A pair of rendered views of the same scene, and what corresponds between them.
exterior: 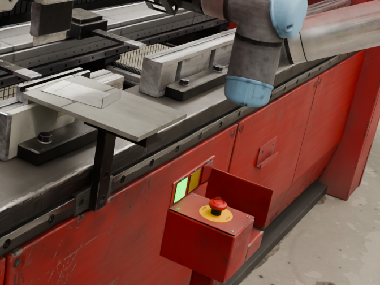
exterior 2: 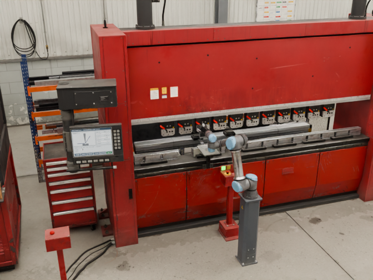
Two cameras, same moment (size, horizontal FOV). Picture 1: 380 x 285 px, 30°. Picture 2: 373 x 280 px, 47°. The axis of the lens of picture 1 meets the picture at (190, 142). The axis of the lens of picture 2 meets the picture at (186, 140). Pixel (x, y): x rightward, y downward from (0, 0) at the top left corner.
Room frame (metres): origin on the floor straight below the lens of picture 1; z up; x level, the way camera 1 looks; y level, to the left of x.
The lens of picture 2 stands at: (-1.75, -2.88, 2.90)
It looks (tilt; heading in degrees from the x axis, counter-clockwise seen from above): 23 degrees down; 48
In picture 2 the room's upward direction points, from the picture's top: straight up
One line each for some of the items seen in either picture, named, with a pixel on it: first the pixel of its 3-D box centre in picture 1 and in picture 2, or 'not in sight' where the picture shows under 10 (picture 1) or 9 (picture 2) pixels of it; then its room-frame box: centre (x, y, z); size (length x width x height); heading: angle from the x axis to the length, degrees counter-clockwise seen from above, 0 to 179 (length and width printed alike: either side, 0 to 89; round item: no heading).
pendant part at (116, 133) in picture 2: not in sight; (97, 142); (-0.01, 0.28, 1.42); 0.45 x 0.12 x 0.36; 148
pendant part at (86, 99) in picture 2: not in sight; (91, 128); (-0.01, 0.38, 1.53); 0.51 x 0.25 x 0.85; 148
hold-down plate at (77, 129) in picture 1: (74, 134); (208, 154); (1.35, 0.24, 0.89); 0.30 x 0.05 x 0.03; 155
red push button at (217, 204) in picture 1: (216, 208); not in sight; (1.33, -0.08, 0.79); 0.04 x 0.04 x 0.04
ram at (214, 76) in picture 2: not in sight; (260, 76); (1.93, 0.04, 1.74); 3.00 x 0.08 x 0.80; 155
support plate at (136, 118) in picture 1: (106, 105); (208, 149); (1.28, 0.17, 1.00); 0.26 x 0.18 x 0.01; 65
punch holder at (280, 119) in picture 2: not in sight; (282, 114); (2.23, -0.10, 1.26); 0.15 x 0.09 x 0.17; 155
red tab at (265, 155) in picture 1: (268, 151); (288, 170); (2.21, -0.27, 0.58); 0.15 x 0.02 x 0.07; 155
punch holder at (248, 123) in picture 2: not in sight; (251, 118); (1.86, 0.07, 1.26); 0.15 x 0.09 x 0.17; 155
